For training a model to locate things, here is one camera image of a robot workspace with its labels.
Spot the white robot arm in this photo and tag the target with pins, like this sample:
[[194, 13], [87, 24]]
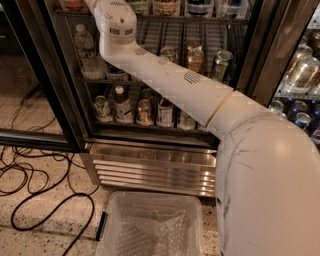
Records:
[[267, 171]]

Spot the stainless steel fridge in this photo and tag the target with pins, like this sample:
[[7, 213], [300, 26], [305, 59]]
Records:
[[144, 159]]

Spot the clear water bottle bottom shelf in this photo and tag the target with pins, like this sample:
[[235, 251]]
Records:
[[186, 122]]

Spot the clear water bottle shelf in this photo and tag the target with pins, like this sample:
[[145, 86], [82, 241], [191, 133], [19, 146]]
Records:
[[186, 122], [92, 64]]

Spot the gold can bottom shelf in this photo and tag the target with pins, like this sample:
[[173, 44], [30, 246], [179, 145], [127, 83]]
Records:
[[144, 113]]

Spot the green white can bottom shelf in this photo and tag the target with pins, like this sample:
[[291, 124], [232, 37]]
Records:
[[102, 109]]

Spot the blue pepsi can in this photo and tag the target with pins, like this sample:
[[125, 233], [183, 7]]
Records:
[[114, 73]]

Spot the white green soda can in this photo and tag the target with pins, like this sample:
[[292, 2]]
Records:
[[170, 53]]

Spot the gold orange soda can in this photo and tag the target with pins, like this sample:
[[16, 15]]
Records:
[[195, 60]]

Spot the rear gold soda can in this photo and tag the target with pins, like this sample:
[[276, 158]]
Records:
[[193, 44]]

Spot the clear water bottle middle shelf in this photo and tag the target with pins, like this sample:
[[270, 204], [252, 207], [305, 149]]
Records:
[[92, 64]]

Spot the yellow label can top shelf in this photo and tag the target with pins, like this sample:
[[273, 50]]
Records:
[[166, 7]]

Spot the open glass fridge door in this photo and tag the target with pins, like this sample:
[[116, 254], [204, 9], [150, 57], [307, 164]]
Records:
[[37, 105]]

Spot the blue can top shelf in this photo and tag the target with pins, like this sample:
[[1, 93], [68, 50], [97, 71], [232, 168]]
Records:
[[199, 8]]

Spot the right glass fridge door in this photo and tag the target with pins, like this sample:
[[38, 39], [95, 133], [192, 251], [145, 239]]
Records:
[[274, 32]]

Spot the orange can top shelf left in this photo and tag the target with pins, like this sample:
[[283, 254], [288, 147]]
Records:
[[73, 5]]

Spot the dark juice bottle white label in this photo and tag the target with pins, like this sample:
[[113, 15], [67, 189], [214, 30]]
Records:
[[165, 116]]

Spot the brown tea bottle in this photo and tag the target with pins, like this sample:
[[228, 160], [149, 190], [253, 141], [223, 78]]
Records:
[[122, 104]]

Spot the clear plastic bin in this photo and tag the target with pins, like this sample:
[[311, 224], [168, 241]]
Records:
[[165, 203]]

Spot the bubble wrap sheet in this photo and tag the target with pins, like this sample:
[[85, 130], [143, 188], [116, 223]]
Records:
[[146, 232]]

